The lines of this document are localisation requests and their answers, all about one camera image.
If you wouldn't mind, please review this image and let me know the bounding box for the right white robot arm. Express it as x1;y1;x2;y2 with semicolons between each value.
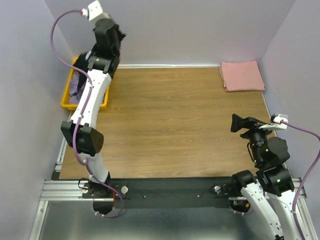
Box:
230;113;301;240

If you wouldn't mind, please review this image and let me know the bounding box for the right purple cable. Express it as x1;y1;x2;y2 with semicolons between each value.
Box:
233;119;320;216

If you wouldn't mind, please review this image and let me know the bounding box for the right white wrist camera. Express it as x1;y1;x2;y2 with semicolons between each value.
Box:
259;114;289;131

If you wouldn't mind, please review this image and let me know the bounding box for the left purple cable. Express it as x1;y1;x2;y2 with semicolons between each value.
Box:
50;9;125;219

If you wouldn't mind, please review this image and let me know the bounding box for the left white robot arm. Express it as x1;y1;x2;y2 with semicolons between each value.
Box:
61;18;125;198

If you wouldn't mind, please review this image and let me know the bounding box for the lavender t shirt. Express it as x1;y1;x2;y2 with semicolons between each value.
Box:
67;71;106;106

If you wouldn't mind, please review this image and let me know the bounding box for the purple cable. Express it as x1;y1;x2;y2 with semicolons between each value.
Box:
233;119;320;216
50;9;125;219

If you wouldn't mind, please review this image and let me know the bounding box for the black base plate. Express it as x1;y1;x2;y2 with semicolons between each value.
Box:
78;177;254;216

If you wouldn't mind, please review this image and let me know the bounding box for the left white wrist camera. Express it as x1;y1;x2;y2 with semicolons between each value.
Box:
81;0;111;26

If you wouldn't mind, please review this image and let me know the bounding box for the folded pink t shirt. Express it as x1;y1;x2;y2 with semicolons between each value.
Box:
219;60;265;92

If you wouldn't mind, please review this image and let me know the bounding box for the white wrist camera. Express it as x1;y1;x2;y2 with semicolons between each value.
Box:
259;114;289;131
81;0;111;26

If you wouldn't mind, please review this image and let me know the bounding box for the aluminium frame rail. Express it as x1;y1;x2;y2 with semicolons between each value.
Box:
28;112;320;240

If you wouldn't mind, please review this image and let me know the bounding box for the black t shirt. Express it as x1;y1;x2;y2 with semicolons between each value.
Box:
73;18;126;77

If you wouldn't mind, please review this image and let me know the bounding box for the yellow plastic bin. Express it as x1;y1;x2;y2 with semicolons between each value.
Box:
61;68;110;111

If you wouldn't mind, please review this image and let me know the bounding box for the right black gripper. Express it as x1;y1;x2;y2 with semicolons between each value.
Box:
230;112;278;165

